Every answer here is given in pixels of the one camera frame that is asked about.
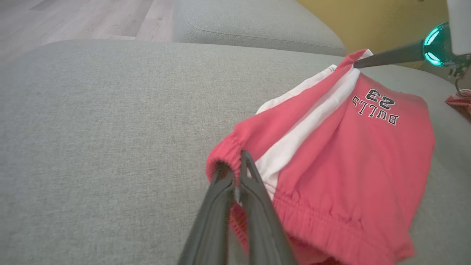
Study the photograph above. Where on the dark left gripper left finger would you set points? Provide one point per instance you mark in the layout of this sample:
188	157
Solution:
213	228

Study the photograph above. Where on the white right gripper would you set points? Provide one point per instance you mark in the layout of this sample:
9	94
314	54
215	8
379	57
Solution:
460	29

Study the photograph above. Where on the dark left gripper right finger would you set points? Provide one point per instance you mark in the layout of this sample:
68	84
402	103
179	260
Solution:
263	228

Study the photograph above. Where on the red Bulls 23 jersey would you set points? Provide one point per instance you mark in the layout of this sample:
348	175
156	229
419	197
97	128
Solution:
461	105

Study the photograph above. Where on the red white-striped Bulls shorts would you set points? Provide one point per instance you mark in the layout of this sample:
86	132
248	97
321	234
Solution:
349	165

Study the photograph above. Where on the large yellow sofa back cushion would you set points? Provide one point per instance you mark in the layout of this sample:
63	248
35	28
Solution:
368	22

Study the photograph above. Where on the grey sofa seat cushion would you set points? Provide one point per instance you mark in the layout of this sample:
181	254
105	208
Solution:
257	22

